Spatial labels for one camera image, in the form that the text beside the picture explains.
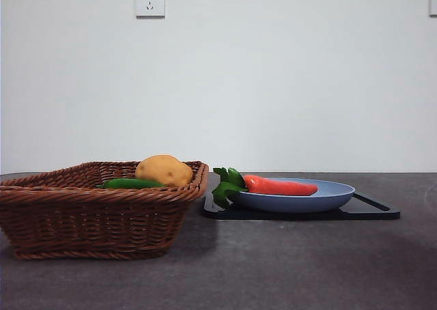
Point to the yellow-brown potato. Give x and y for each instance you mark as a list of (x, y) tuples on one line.
[(162, 170)]

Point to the orange carrot with green leaves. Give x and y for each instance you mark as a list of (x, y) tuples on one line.
[(280, 187)]

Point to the green chili pepper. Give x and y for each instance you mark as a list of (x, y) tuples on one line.
[(136, 183)]

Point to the brown wicker basket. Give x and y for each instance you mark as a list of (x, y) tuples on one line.
[(85, 221)]

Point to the white wall socket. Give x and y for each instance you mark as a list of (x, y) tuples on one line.
[(150, 2)]

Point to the white wall plate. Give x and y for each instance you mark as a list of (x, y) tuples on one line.
[(433, 2)]

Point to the black rectangular tray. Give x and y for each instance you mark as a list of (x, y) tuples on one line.
[(307, 215)]

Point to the round blue plate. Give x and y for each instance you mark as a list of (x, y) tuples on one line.
[(290, 202)]

